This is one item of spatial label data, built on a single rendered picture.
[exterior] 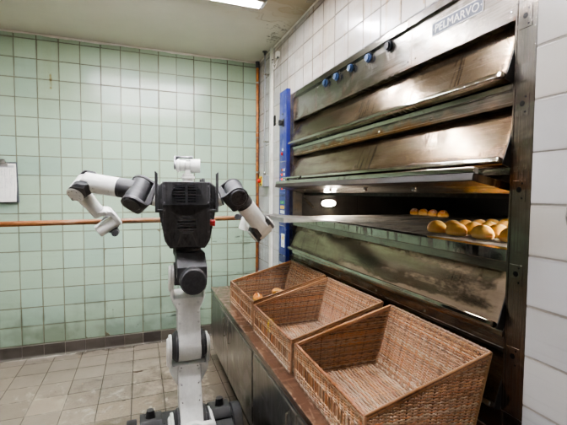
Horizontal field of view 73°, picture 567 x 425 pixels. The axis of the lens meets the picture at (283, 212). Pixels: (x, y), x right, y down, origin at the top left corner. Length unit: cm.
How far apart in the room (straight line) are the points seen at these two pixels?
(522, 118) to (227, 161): 275
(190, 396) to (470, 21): 193
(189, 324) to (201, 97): 233
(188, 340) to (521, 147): 154
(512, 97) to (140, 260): 305
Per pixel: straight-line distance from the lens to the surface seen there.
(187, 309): 191
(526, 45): 144
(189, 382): 200
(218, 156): 365
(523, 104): 139
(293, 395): 162
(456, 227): 175
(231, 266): 373
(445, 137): 161
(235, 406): 233
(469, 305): 151
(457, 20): 169
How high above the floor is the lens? 136
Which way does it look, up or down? 3 degrees down
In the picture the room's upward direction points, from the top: straight up
